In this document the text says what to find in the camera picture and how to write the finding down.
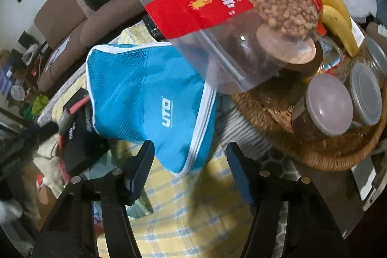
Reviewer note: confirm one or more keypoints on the black box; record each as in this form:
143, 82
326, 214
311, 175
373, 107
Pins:
81, 149

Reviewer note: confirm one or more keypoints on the plastic jar with clear lid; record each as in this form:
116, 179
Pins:
365, 91
378, 55

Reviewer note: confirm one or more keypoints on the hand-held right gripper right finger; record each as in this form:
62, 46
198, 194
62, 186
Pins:
238, 175

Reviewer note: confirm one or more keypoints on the wicker basket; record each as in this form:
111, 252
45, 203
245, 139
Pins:
272, 113

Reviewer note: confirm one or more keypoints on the brown-filled jar with clear lid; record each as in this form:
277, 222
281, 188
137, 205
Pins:
326, 107

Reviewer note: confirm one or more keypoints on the clear peanut bag red label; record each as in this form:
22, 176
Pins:
196, 4

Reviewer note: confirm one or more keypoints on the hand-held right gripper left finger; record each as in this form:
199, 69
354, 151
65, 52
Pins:
142, 168

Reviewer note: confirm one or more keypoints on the grey honeycomb table mat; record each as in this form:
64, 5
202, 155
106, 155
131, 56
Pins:
272, 161

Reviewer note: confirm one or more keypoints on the dark glossy desktop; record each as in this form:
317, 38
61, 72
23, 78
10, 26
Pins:
326, 185

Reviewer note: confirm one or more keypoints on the grey ribbed table cover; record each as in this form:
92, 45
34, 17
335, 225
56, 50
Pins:
234, 125

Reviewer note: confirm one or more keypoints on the yellow checkered cloth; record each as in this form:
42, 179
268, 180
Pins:
187, 215

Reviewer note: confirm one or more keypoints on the white paper sheet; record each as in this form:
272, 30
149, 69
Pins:
57, 52

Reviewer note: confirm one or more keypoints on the brown jar with wooden lid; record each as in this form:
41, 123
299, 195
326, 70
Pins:
314, 63

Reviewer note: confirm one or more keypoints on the bright green bag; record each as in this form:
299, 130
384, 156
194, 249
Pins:
40, 105

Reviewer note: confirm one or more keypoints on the brown sofa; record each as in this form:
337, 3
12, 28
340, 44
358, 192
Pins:
60, 16

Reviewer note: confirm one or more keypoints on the blue mesh pouch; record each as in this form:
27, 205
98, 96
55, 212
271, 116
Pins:
136, 94

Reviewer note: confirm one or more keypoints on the clear plastic wrapper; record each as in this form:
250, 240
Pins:
331, 54

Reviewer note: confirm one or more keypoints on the black remote control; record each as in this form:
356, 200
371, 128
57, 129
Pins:
151, 26

